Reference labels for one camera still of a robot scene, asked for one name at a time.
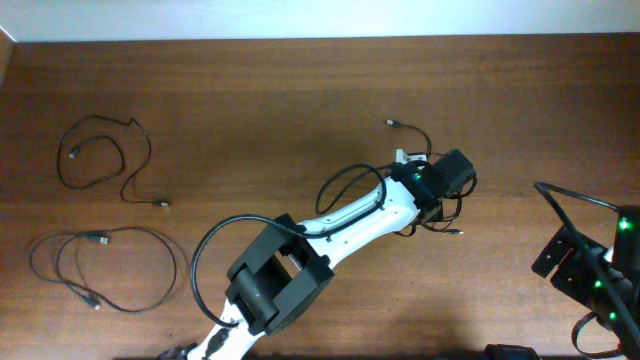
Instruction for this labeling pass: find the black cable bundle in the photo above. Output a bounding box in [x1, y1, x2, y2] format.
[384, 118, 479, 237]

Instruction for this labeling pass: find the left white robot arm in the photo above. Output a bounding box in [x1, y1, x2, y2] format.
[175, 150, 477, 360]

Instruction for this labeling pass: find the black usb cable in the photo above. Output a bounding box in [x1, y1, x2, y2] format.
[55, 115, 170, 208]
[28, 227, 179, 315]

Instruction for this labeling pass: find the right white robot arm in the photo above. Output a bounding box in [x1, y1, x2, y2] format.
[531, 206, 639, 345]

